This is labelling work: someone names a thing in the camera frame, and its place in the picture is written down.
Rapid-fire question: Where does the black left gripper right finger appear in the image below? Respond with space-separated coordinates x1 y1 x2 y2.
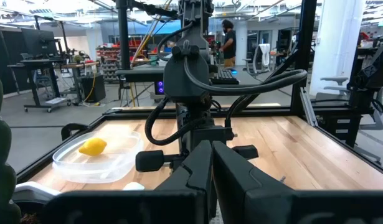
212 141 383 224

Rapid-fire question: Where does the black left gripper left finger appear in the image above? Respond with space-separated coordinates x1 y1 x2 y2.
41 139 214 224

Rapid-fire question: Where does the yellow toy lemon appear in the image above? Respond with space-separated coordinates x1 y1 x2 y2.
78 137 108 157

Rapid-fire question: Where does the clear plastic tupperware container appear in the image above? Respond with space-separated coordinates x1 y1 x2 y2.
52 128 144 184

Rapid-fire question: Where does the grey waffle cloth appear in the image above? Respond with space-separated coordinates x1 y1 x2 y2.
209 203 224 224

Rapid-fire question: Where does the computer with purple lights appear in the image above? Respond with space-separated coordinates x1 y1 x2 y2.
153 80 166 96

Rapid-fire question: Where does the dark computer desk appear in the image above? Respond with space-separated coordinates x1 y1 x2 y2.
115 67 242 108

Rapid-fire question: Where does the black box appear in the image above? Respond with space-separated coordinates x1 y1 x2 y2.
81 73 106 103

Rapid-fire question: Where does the shelf with red bins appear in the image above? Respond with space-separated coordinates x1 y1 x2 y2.
96 44 123 83

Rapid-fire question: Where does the white aluminium extrusion bar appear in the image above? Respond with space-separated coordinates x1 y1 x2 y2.
299 86 319 128

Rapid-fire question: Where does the backlit keyboard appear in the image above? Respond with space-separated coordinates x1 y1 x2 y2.
209 68 240 85

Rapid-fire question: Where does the wooden bench table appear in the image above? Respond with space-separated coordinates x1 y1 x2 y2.
54 60 102 105

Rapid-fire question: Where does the white plant pot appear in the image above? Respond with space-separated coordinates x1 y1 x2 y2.
11 181 63 218

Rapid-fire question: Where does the person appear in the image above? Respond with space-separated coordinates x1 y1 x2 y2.
220 19 238 68

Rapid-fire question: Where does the grey office chair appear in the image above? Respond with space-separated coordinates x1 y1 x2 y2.
315 76 383 131

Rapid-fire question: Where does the chair with white cloth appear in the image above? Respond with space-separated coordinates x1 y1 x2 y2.
242 43 272 78

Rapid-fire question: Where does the black rolling desk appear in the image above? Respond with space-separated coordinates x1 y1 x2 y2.
6 58 72 113

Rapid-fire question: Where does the black desk monitor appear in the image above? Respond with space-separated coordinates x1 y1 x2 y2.
21 27 59 57

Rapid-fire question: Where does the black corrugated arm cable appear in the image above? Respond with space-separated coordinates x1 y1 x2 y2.
144 96 210 146
182 55 309 96

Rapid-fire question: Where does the black frame corner handle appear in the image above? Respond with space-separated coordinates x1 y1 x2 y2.
60 123 90 141

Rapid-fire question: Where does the black aluminium table frame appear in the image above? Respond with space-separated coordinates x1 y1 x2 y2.
15 0 383 184

